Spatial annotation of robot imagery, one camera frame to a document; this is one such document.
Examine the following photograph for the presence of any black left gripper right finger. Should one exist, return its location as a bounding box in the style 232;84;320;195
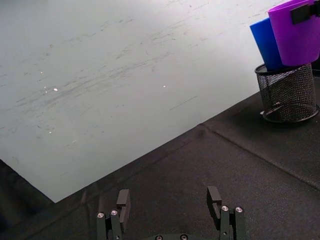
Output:
206;185;247;240

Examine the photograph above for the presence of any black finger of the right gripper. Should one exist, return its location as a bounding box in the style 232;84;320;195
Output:
290;4;320;25

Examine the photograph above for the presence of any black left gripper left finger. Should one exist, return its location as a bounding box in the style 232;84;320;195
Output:
96;188;132;240

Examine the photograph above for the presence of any purple foam sheet roll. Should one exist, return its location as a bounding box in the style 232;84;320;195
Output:
267;0;320;67

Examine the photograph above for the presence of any black table cloth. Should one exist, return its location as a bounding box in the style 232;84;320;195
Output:
0;76;320;240

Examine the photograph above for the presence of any blue foam sheet roll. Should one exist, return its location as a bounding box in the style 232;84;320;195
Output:
249;17;285;72

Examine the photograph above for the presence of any black mesh pen cup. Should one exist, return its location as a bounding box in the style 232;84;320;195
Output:
254;62;320;124

